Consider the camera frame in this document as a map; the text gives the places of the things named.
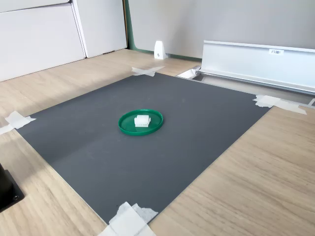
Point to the wide white board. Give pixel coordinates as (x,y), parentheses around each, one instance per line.
(37,41)

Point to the round green lid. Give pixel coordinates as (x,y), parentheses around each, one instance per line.
(128,126)

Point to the small white bracket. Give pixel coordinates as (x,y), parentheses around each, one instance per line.
(159,50)

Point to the dark grey mat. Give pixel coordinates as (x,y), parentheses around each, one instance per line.
(98,159)

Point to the grey partition panel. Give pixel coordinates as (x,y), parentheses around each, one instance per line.
(221,22)

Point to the small white plastic terminal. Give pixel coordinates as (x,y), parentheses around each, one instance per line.
(142,121)

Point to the narrow white board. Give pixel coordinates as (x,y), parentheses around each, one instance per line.
(103,24)

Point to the white tape piece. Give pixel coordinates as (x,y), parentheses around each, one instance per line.
(128,221)
(18,120)
(273,102)
(147,70)

